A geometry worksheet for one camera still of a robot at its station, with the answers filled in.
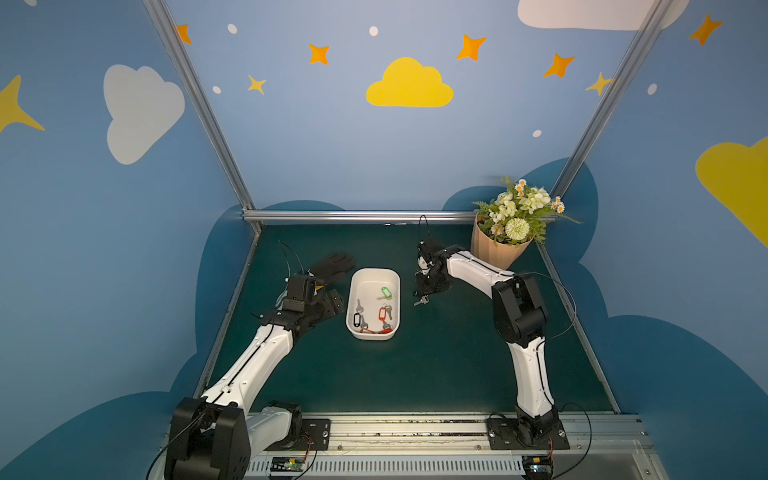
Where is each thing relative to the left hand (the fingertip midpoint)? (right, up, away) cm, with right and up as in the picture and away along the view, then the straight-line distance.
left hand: (331, 300), depth 86 cm
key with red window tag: (+15, -6, +12) cm, 20 cm away
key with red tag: (+16, -10, +7) cm, 20 cm away
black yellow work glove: (-5, +9, +25) cm, 27 cm away
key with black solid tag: (+29, -2, +14) cm, 33 cm away
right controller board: (+54, -40, -13) cm, 68 cm away
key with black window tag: (+7, -6, +9) cm, 13 cm away
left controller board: (-8, -38, -14) cm, 42 cm away
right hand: (+30, +2, +15) cm, 34 cm away
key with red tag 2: (+9, -10, +7) cm, 16 cm away
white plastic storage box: (+12, -5, +12) cm, 18 cm away
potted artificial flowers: (+51, +21, +2) cm, 56 cm away
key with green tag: (+16, 0, +15) cm, 22 cm away
